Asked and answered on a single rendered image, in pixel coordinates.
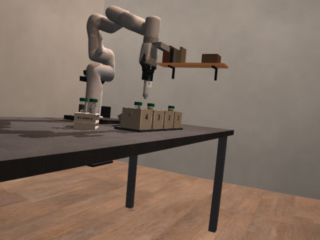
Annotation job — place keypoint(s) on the green tube cap with orange dot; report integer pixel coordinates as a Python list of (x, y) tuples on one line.
[(138, 105), (171, 108), (150, 106)]

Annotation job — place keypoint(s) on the peach tube rack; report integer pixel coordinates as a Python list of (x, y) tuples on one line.
[(86, 120)]

